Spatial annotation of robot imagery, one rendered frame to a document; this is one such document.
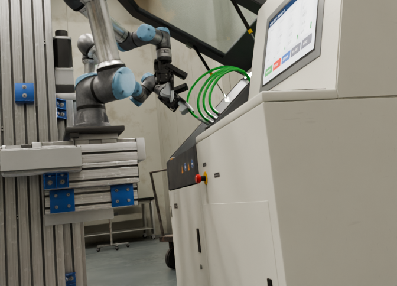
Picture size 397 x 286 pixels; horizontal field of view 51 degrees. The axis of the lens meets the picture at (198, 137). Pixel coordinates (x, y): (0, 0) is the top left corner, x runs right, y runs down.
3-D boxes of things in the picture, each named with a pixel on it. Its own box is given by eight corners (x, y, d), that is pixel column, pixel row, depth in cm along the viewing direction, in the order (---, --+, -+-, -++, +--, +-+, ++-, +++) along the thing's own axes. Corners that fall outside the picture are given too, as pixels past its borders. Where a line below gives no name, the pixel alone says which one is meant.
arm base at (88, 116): (74, 128, 160) (73, 103, 161) (72, 135, 174) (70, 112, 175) (114, 127, 165) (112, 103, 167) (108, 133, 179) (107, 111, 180)
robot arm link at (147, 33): (130, 43, 191) (145, 49, 201) (149, 36, 186) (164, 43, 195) (129, 27, 192) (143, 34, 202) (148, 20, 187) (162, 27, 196)
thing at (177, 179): (169, 189, 233) (167, 161, 236) (177, 189, 234) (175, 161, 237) (197, 182, 174) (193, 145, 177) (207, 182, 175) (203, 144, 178)
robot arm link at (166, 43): (149, 29, 200) (159, 33, 208) (151, 50, 199) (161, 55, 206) (162, 23, 197) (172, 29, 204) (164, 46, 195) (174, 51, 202)
